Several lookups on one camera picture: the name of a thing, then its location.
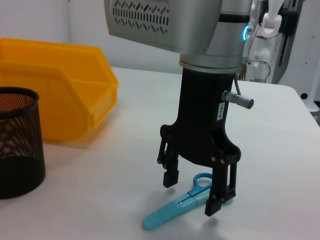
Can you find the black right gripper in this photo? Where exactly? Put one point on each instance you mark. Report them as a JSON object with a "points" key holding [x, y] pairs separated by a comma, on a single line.
{"points": [[200, 112]]}

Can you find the blue scissors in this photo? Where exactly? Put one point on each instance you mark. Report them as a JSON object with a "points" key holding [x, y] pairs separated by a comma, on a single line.
{"points": [[162, 212]]}

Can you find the black mesh pen holder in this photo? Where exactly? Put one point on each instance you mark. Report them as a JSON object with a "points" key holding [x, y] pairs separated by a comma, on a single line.
{"points": [[20, 150]]}

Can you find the yellow plastic bin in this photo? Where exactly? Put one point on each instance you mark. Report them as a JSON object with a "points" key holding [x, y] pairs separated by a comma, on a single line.
{"points": [[62, 82]]}

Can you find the grey background machine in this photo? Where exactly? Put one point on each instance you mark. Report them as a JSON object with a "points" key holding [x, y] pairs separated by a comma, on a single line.
{"points": [[300, 50]]}

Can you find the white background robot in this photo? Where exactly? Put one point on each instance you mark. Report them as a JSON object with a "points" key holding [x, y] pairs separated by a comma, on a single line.
{"points": [[268, 25]]}

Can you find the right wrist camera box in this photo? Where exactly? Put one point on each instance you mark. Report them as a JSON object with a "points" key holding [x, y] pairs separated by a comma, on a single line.
{"points": [[140, 20]]}

